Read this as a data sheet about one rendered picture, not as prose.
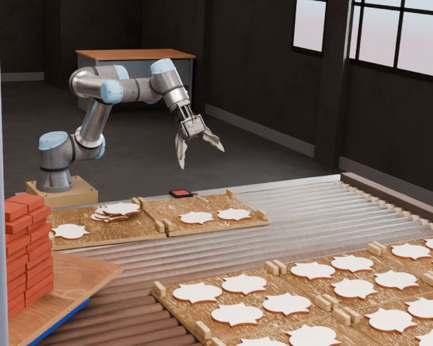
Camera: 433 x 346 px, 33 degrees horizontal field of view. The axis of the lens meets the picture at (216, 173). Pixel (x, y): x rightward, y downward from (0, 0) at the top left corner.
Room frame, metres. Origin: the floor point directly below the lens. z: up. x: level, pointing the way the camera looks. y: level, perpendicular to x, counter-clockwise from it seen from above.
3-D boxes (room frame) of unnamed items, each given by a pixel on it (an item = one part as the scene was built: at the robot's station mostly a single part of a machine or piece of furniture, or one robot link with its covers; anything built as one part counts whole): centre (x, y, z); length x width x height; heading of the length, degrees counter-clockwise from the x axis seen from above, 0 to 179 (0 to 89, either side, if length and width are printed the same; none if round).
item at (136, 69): (9.10, 1.07, 0.35); 1.31 x 0.68 x 0.70; 121
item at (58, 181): (2.95, 0.68, 0.97); 0.15 x 0.15 x 0.10
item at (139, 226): (2.51, 0.43, 0.93); 0.41 x 0.35 x 0.02; 115
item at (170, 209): (2.70, 0.05, 0.93); 0.41 x 0.35 x 0.02; 117
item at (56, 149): (2.95, 0.67, 1.09); 0.13 x 0.12 x 0.14; 122
